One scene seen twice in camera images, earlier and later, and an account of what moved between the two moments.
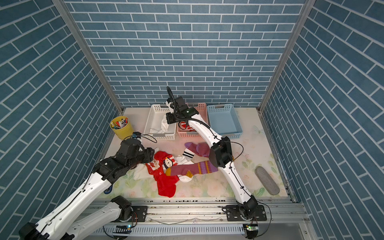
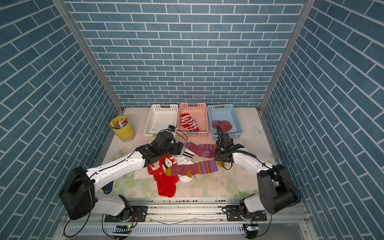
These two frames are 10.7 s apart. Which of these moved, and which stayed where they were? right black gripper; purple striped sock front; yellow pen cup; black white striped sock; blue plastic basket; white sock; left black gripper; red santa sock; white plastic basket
Moved: white sock; left black gripper; right black gripper
Stayed: purple striped sock front; yellow pen cup; red santa sock; white plastic basket; blue plastic basket; black white striped sock
